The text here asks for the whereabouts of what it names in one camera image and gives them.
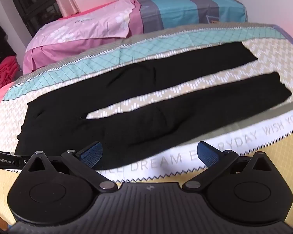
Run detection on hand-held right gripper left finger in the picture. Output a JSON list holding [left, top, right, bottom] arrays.
[[21, 141, 118, 193]]

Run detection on pink floral sheet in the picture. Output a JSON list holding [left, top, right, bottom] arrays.
[[23, 0, 143, 75]]

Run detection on beige teal patterned bedsheet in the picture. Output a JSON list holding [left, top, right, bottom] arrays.
[[0, 22, 293, 225]]

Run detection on red cloth pile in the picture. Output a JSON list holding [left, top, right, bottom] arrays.
[[0, 55, 24, 93]]

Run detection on blue grey striped sheet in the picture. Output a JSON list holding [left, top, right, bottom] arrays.
[[134, 0, 248, 33]]

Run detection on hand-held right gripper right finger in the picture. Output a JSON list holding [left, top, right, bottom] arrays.
[[182, 141, 279, 193]]

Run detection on black pants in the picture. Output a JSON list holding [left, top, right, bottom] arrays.
[[15, 41, 292, 171]]

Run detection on dark window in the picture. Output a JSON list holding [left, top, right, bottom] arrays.
[[5, 0, 64, 38]]

